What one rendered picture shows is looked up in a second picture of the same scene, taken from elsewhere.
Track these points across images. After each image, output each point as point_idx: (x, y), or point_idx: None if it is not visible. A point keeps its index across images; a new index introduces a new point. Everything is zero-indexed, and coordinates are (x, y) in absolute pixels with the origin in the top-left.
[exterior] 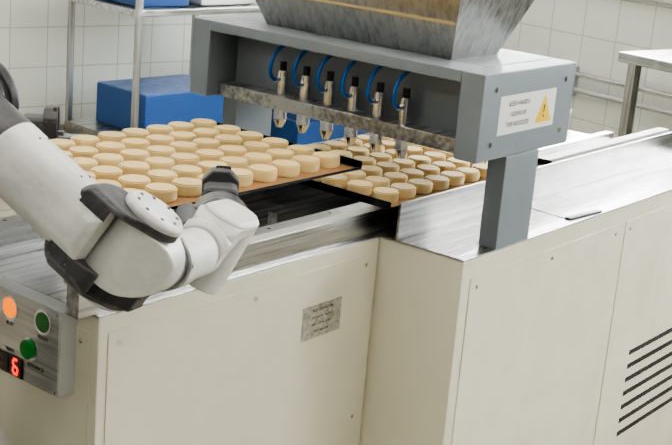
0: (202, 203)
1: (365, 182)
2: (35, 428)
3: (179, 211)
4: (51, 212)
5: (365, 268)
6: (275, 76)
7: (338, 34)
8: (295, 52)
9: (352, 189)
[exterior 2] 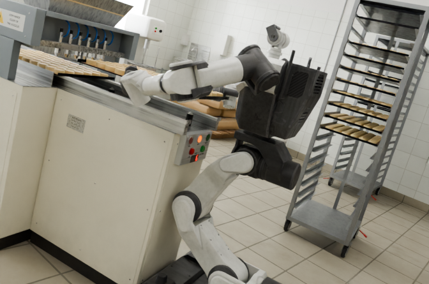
0: (219, 87)
1: (94, 72)
2: (186, 177)
3: (230, 90)
4: None
5: None
6: (49, 34)
7: (80, 16)
8: (60, 23)
9: (99, 75)
